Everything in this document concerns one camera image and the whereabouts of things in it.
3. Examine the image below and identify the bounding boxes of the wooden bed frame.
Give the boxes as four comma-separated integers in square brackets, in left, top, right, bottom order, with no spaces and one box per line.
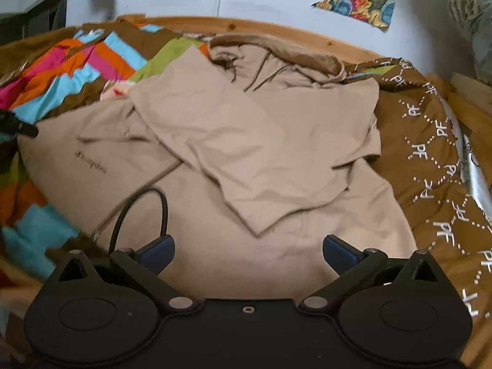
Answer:
[115,14,492,144]

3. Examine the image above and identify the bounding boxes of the black cable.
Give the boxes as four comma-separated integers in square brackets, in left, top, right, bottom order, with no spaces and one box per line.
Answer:
[107,187,170,255]

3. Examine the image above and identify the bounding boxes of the beige hooded sweatshirt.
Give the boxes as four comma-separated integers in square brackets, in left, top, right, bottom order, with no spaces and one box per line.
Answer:
[18,35,416,299]

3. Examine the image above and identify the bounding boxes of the colourful striped bed cover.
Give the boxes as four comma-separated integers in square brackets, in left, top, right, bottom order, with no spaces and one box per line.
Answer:
[1,21,491,368]

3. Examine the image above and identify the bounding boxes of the dark cabinet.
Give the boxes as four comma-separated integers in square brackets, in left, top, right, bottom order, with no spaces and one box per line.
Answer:
[1,0,68,46]

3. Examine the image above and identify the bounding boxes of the bagged clothes pile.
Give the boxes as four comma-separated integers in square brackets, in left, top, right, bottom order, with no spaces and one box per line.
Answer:
[447,0,491,86]

